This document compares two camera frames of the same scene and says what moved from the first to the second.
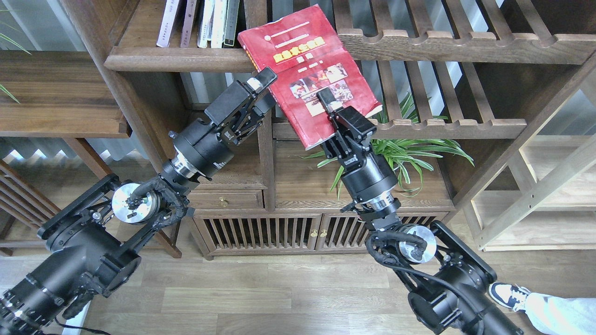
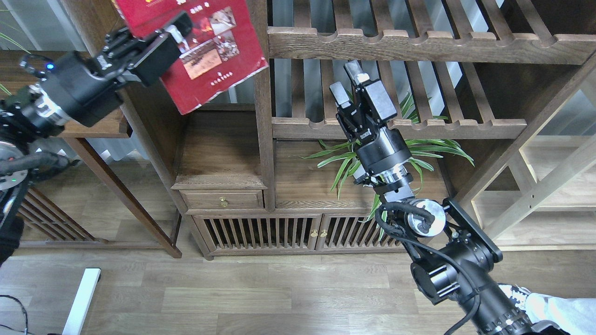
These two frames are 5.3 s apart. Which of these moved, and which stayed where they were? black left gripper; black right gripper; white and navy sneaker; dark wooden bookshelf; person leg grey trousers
Moved: black right gripper; black left gripper
Stayed: dark wooden bookshelf; white and navy sneaker; person leg grey trousers
